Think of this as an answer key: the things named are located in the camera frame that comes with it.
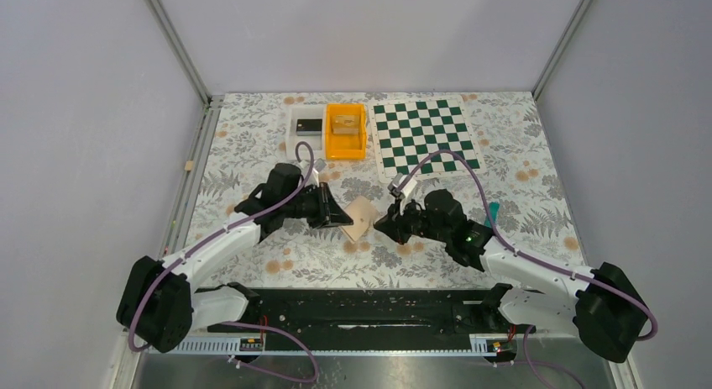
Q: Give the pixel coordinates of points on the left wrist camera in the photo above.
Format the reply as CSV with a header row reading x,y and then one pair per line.
x,y
315,172

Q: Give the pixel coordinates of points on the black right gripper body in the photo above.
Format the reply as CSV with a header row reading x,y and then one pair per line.
x,y
400,225

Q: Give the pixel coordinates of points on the white plastic bin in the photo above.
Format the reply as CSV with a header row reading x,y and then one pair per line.
x,y
291,139

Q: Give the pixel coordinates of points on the beige leather card holder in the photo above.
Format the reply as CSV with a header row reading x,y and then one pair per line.
x,y
363,213

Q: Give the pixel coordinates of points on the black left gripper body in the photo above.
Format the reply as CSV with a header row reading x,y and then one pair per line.
x,y
324,205

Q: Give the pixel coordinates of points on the black box in white bin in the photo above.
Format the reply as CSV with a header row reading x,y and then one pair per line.
x,y
309,126

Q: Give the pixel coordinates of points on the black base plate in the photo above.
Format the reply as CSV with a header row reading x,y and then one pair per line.
x,y
364,320

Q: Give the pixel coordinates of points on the wooden block in orange bin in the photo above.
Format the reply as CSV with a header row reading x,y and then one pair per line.
x,y
345,124

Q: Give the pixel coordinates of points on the green white chessboard mat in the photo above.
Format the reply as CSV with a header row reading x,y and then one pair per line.
x,y
407,130

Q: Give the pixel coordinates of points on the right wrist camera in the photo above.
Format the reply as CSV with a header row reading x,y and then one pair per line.
x,y
402,186

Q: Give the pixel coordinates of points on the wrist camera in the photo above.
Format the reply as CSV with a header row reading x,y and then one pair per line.
x,y
402,186
315,172

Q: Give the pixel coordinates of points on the orange plastic bin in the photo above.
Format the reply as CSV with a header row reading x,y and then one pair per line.
x,y
345,147

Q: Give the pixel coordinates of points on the teal card on table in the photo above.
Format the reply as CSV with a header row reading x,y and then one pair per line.
x,y
491,215

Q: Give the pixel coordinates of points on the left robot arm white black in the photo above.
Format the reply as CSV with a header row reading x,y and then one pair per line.
x,y
163,300

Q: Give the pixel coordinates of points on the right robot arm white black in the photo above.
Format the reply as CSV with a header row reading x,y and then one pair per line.
x,y
599,306

